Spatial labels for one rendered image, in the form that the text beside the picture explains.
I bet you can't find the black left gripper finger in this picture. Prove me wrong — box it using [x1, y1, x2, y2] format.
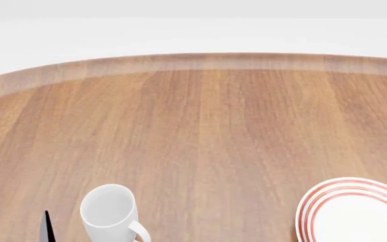
[39, 210, 57, 242]

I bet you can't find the white ceramic mug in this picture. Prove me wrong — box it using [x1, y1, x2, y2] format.
[79, 184, 152, 242]

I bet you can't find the white plate with red rings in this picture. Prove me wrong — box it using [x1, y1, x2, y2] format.
[295, 177, 387, 242]

